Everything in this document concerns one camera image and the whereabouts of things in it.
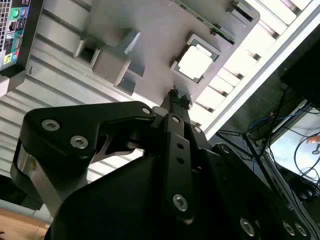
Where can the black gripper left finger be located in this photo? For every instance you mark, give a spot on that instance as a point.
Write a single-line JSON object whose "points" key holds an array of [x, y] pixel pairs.
{"points": [[62, 130]]}

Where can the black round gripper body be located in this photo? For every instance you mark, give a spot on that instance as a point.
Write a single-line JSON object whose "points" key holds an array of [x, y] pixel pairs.
{"points": [[112, 212]]}

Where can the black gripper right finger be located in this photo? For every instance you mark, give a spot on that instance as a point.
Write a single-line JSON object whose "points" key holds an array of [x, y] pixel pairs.
{"points": [[225, 175]]}

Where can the silver square CPU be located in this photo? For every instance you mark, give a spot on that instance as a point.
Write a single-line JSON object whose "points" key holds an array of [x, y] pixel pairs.
{"points": [[195, 61]]}

